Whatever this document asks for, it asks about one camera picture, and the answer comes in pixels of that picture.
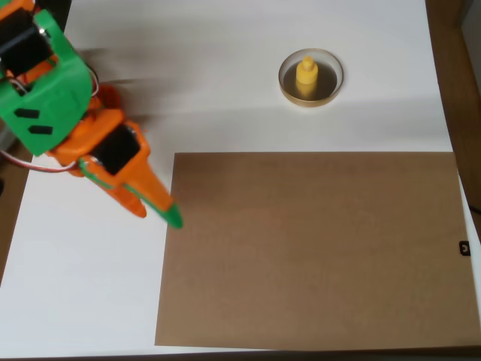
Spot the small yellow peg piece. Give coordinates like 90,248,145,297
295,55,319,87

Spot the orange robot base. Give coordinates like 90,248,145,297
89,84,126,114

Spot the round gold-rimmed dish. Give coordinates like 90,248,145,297
278,47,344,108

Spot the brown rectangular board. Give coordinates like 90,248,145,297
154,150,481,348

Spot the white red servo cable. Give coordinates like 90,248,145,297
0,149,79,175

